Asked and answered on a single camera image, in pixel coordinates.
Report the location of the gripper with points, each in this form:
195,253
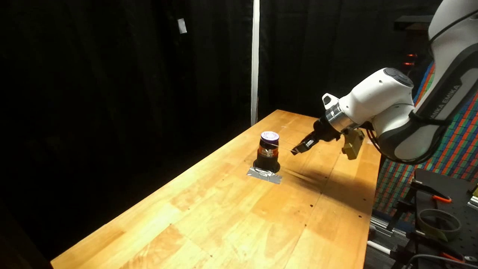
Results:
325,130

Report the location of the thin rubber band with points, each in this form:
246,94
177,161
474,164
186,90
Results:
286,148

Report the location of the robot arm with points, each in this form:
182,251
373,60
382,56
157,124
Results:
377,97

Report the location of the jar with purple lid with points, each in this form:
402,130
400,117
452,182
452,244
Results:
269,147

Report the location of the black round jar holder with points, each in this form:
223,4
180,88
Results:
266,165

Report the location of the white vertical pole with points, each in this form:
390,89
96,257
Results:
255,56

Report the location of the dark rack with red lights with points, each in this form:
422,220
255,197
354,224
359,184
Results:
410,45

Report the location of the colourful patterned board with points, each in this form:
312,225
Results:
457,157

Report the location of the roll of grey tape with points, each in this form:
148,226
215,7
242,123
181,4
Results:
438,224

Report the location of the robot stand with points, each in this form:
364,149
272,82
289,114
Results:
459,224

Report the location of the white tag on curtain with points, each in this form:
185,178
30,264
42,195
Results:
182,25

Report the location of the black curtain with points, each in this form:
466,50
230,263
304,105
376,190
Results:
112,93

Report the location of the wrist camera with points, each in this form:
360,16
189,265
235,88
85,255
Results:
353,145

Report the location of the grey duct tape patch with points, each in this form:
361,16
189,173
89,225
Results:
263,175

